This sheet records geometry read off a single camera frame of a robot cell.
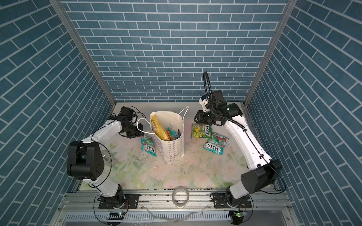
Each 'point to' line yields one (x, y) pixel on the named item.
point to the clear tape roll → (176, 203)
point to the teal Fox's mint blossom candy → (216, 143)
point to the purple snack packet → (178, 133)
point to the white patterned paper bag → (173, 149)
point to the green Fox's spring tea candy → (201, 131)
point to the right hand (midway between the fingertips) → (195, 117)
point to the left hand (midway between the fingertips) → (143, 133)
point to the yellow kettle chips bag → (159, 131)
